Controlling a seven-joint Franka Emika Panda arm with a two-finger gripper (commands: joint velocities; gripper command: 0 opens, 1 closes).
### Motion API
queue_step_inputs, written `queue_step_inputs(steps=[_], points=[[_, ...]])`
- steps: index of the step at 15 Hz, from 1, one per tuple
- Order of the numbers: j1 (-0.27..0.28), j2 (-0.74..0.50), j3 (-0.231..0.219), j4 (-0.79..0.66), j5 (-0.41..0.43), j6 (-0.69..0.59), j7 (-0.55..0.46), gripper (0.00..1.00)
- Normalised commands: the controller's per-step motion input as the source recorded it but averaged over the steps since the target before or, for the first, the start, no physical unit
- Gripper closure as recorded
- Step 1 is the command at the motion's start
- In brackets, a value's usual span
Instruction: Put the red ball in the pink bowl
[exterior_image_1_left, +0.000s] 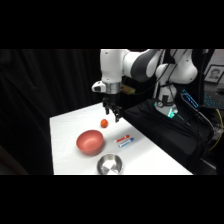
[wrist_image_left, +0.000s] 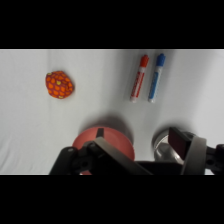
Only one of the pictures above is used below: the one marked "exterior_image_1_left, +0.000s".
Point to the red ball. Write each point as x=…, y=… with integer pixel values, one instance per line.
x=104, y=123

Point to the framed portrait picture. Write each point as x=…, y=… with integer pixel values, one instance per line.
x=214, y=73

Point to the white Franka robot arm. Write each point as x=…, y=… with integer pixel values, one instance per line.
x=111, y=66

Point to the dark keyboard with lit keys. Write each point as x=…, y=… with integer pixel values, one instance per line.
x=213, y=101

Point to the tan wrist camera box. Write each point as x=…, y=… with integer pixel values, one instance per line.
x=128, y=89

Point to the red and white marker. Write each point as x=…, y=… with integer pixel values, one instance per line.
x=122, y=138

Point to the blue lit electronic device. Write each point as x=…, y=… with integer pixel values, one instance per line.
x=189, y=99

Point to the black cloth covered stand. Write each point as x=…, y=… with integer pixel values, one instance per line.
x=166, y=136

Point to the blue and white marker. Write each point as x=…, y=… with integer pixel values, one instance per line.
x=126, y=142

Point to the silver metal bowl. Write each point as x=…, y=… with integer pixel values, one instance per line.
x=109, y=164

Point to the black curtain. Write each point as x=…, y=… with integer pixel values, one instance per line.
x=40, y=100

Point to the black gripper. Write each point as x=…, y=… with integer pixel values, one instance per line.
x=111, y=101

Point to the pink bowl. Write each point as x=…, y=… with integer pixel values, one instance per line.
x=89, y=142

